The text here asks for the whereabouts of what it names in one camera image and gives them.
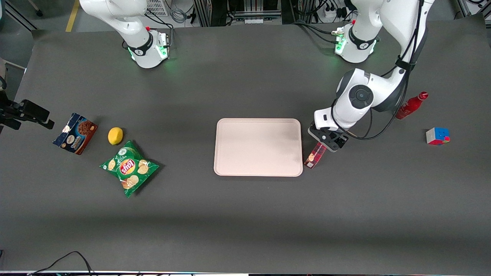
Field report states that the red cookie box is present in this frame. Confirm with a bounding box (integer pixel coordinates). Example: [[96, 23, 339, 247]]
[[304, 142, 328, 169]]

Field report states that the blue chocolate cookie box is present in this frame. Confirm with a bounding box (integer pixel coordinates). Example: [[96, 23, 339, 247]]
[[53, 113, 99, 155]]

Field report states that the black loose cable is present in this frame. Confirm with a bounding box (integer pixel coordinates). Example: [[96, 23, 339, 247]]
[[28, 251, 95, 276]]

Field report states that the colourful puzzle cube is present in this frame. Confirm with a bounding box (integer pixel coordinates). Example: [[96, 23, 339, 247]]
[[425, 127, 451, 146]]

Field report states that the white power strip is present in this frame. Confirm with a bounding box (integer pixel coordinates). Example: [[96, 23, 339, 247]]
[[323, 5, 348, 20]]

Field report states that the red bottle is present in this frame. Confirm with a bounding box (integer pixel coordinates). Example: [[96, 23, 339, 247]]
[[395, 91, 429, 121]]

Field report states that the white perforated box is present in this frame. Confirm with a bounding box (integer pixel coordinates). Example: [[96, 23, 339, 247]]
[[145, 0, 170, 17]]

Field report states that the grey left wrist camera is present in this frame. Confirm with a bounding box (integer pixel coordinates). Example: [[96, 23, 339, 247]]
[[308, 125, 338, 153]]

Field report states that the grey coiled cable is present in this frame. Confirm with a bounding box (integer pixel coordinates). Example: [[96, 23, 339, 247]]
[[170, 7, 189, 24]]

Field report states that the pink plastic tray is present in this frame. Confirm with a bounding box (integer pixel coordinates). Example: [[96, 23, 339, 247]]
[[214, 118, 303, 177]]

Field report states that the green chips bag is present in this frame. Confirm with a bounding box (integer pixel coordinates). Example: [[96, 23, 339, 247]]
[[99, 140, 160, 198]]

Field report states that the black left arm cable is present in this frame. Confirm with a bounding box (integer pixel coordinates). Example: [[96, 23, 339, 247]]
[[331, 0, 425, 141]]

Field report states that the yellow lemon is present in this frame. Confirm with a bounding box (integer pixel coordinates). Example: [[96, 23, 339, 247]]
[[108, 127, 124, 146]]

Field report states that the black equipment rack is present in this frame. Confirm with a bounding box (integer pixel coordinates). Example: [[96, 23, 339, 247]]
[[193, 0, 294, 27]]

